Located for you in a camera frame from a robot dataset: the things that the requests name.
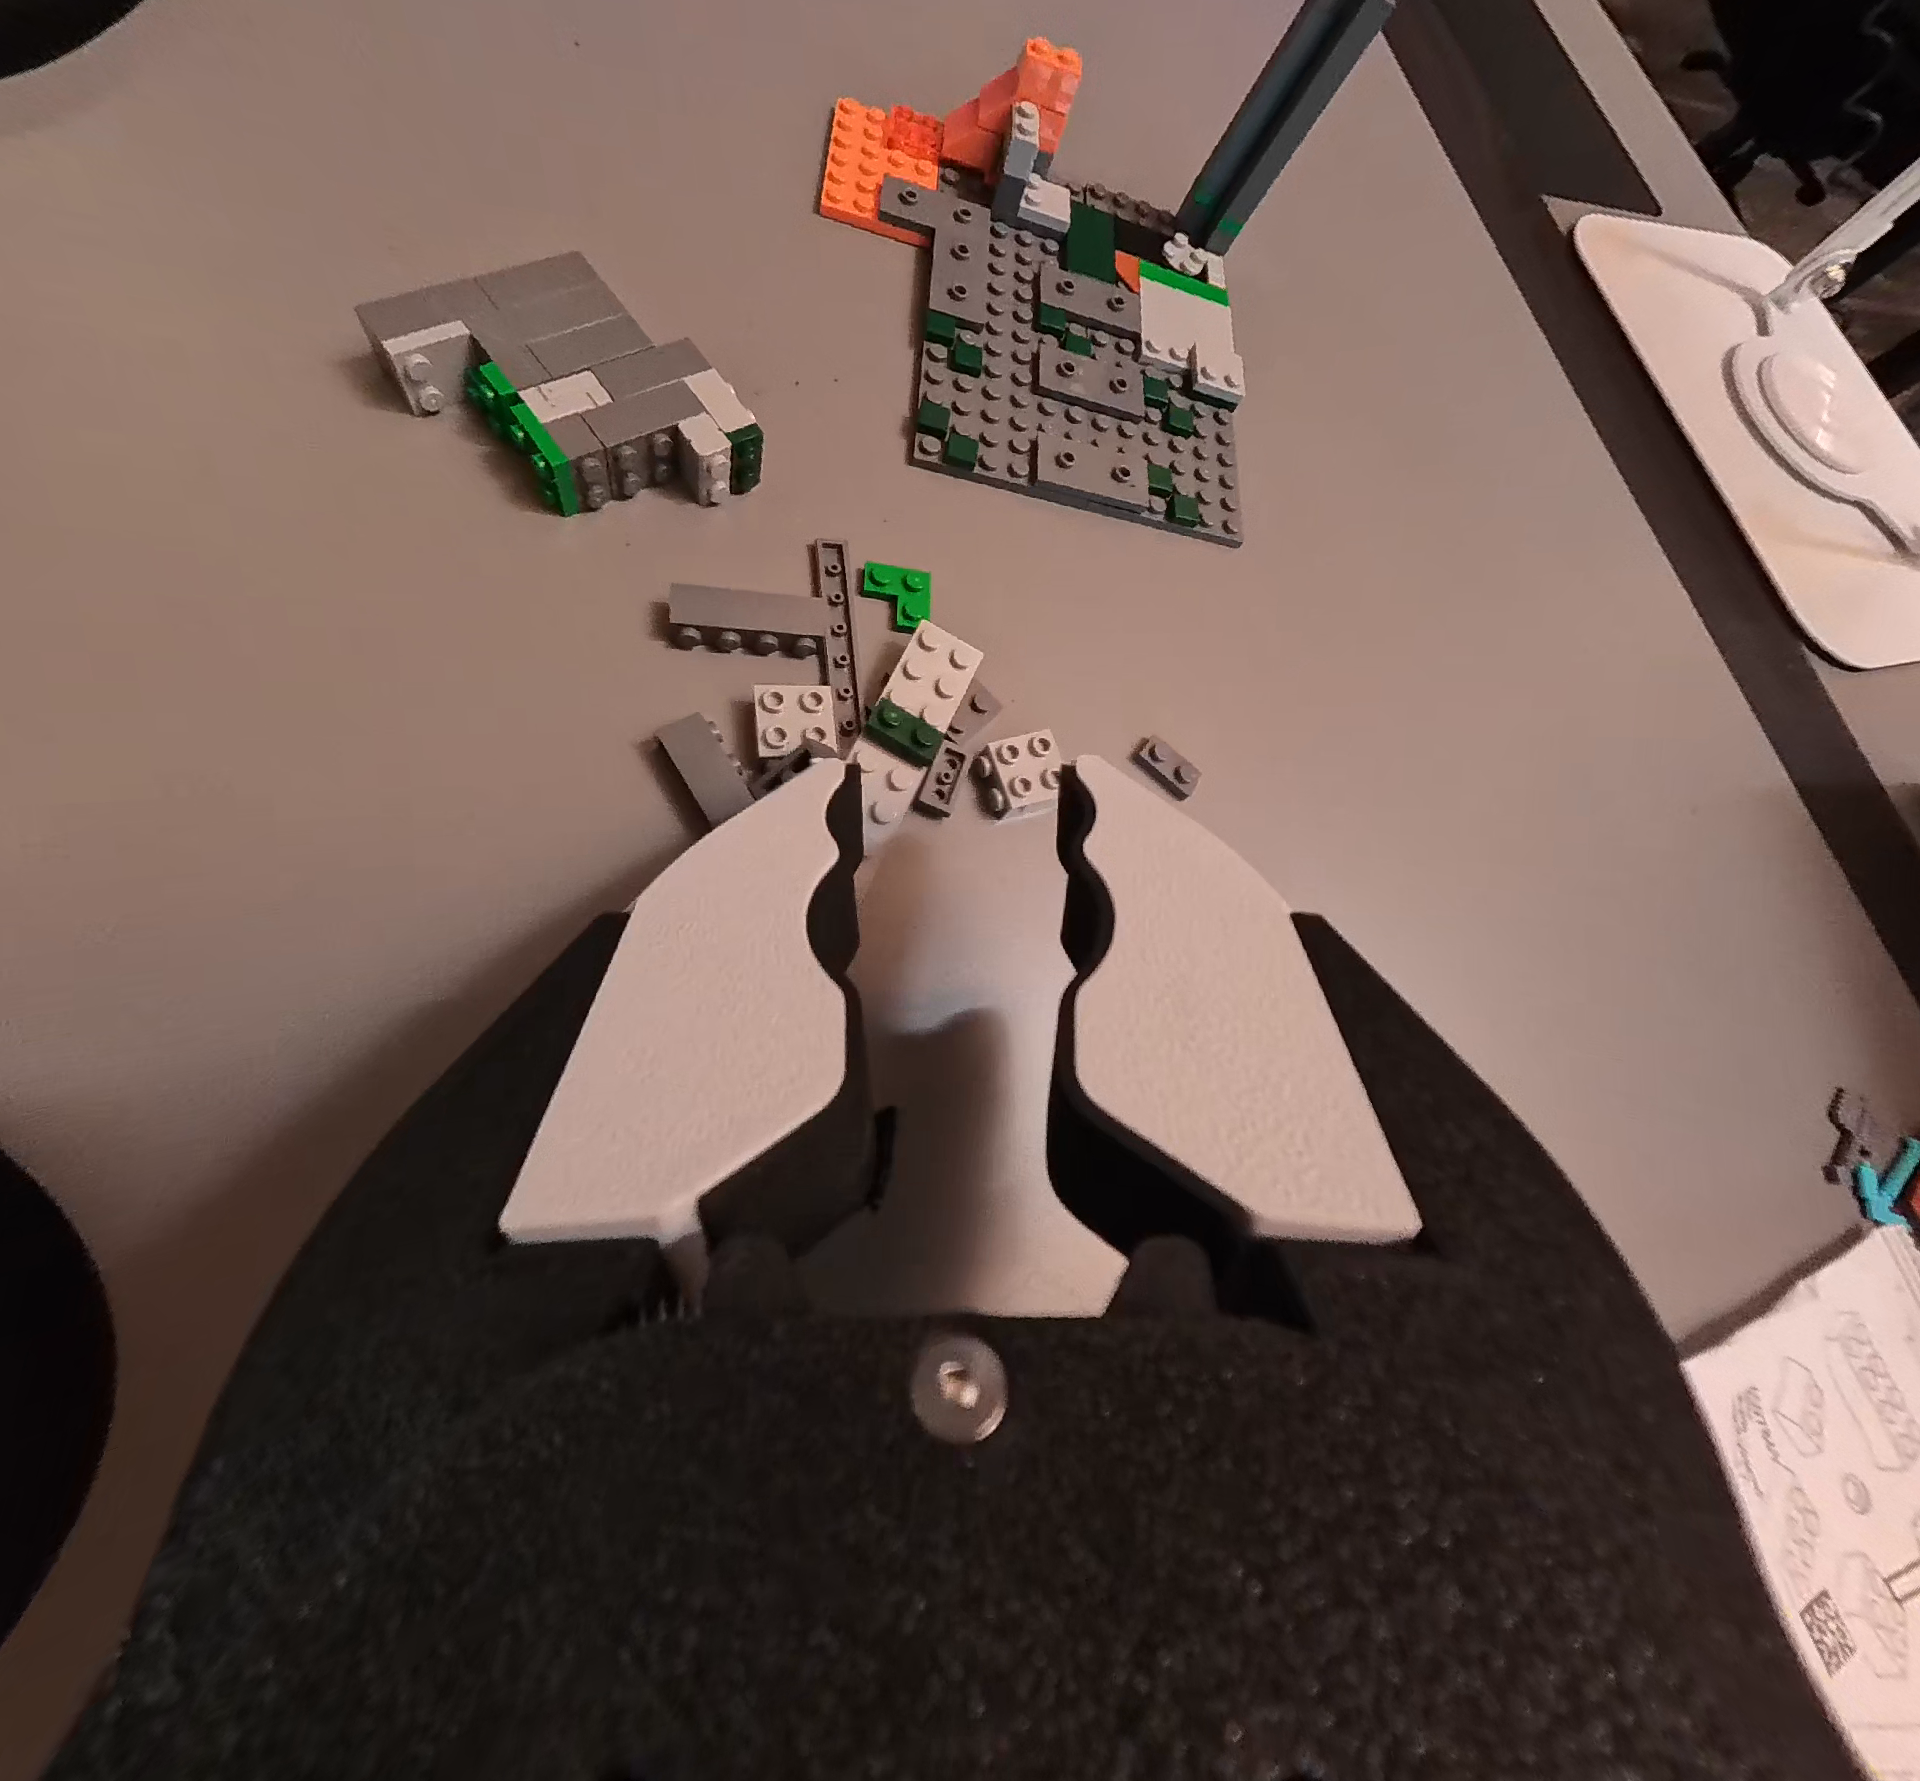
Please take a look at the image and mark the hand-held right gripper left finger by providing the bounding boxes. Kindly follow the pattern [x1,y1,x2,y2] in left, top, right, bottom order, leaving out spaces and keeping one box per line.
[499,759,902,1280]

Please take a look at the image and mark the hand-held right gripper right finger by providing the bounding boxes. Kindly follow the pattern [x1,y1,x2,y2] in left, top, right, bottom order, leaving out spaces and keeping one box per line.
[1047,753,1423,1272]

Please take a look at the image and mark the long grey lego plate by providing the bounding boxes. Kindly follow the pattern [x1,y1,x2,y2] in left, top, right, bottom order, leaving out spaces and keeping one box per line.
[847,621,989,825]

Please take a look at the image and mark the partly built grey lego model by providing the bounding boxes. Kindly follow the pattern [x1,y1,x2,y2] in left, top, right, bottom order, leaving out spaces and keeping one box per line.
[818,0,1401,548]

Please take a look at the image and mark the grey lego wall section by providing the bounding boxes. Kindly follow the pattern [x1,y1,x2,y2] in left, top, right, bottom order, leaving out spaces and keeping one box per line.
[354,251,765,519]

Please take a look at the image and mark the grey sloped lego piece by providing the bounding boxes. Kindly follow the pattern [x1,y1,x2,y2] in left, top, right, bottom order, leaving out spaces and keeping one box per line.
[653,711,751,825]

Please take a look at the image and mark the light grey square lego brick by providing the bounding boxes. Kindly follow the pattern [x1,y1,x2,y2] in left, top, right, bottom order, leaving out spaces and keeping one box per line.
[975,727,1069,821]

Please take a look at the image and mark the loose tan lego brick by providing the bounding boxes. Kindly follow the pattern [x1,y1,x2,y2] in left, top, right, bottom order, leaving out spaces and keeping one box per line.
[751,679,839,759]

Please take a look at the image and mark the narrow dark grey lego plate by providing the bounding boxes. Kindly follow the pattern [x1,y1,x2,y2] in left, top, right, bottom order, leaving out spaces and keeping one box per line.
[814,539,867,743]

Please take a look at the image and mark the long grey lego brick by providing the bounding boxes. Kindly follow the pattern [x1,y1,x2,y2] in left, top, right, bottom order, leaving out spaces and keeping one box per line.
[667,584,838,659]

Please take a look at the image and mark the small orange lego figure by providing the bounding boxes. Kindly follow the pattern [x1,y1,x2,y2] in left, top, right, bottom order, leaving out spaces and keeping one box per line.
[1821,1087,1920,1231]

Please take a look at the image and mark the small torn white paper bag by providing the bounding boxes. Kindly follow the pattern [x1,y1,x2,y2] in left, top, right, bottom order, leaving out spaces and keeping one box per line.
[1679,1227,1920,1781]

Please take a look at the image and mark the white stand with wooden board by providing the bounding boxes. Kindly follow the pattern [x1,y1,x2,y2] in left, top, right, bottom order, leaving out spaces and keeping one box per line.
[1571,159,1920,671]

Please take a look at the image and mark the black office chair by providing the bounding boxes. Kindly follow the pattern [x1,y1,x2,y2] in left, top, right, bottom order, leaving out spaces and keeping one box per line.
[1679,0,1897,211]

